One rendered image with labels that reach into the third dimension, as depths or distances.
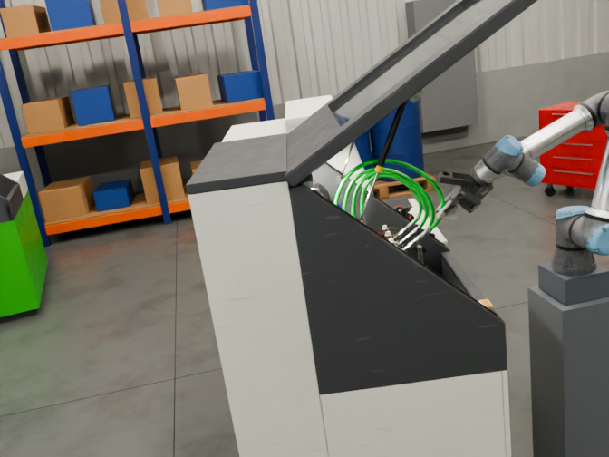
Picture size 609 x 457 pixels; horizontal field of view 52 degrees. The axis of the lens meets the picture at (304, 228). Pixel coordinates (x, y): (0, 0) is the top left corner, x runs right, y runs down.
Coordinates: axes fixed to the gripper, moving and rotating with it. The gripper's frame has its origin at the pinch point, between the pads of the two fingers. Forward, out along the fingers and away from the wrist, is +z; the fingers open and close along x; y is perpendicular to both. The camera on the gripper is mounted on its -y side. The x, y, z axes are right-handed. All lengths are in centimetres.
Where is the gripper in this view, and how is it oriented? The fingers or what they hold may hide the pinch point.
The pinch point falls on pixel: (436, 214)
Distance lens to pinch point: 218.8
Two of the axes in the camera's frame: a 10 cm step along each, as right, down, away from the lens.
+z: -5.4, 6.6, 5.2
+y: 8.2, 5.4, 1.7
